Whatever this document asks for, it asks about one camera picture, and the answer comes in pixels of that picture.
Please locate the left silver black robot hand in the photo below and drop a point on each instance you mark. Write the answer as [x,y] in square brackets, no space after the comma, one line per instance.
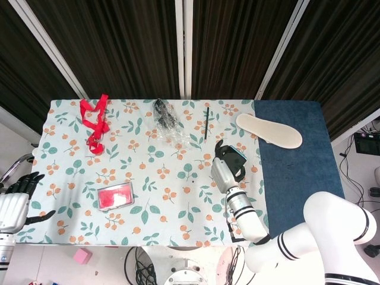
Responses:
[13,207]

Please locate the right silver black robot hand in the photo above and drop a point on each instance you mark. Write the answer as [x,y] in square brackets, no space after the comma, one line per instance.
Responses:
[222,175]

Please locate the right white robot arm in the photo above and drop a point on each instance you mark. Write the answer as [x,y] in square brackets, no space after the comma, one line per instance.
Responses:
[252,222]

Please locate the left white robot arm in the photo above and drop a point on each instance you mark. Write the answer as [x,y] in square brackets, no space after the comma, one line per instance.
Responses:
[6,249]

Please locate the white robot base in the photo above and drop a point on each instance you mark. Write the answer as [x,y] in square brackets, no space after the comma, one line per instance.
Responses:
[184,267]

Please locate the black pencil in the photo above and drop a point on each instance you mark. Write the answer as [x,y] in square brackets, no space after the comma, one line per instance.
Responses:
[206,124]

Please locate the floral fruit print tablecloth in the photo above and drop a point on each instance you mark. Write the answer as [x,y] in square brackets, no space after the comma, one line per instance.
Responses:
[178,207]

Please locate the white shoe insole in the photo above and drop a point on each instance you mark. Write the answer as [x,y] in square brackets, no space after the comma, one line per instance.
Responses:
[267,129]

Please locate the crumpled clear plastic bag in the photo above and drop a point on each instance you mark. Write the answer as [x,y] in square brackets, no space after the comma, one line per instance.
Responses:
[166,118]

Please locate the pink foam cube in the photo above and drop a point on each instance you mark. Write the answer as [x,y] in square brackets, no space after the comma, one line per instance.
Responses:
[83,256]

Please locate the red card in clear case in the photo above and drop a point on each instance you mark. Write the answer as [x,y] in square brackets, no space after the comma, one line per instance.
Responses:
[114,197]

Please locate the black monitor device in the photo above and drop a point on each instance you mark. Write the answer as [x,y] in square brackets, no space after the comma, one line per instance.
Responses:
[366,145]

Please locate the black pleated curtain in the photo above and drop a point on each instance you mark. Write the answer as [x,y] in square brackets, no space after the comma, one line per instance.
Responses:
[118,44]

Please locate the metal chair rail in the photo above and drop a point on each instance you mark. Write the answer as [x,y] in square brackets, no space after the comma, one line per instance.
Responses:
[15,166]

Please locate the white frame post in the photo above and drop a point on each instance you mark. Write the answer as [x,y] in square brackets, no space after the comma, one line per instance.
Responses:
[282,49]
[179,47]
[50,47]

